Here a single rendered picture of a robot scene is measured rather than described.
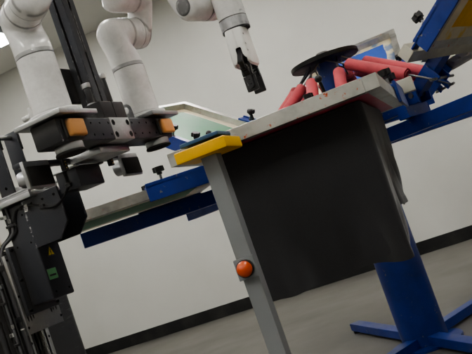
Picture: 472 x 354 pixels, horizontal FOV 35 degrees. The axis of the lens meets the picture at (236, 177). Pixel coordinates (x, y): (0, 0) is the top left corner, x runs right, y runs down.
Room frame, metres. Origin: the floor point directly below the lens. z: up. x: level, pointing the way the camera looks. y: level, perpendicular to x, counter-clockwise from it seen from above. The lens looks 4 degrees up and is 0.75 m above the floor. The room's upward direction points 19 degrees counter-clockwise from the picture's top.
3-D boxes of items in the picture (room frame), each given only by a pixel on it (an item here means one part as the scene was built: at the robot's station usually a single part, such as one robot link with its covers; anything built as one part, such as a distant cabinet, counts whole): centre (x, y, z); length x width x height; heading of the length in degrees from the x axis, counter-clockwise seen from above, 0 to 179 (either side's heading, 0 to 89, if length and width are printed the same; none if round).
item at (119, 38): (2.19, 0.19, 1.37); 0.13 x 0.10 x 0.16; 140
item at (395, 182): (2.15, -0.42, 0.74); 0.46 x 0.04 x 0.42; 163
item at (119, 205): (3.06, 0.34, 1.05); 1.08 x 0.61 x 0.23; 103
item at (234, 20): (1.91, -0.13, 1.24); 0.09 x 0.07 x 0.03; 163
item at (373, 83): (2.26, -0.24, 0.97); 0.79 x 0.58 x 0.04; 163
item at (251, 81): (1.86, -0.11, 1.09); 0.03 x 0.03 x 0.07; 73
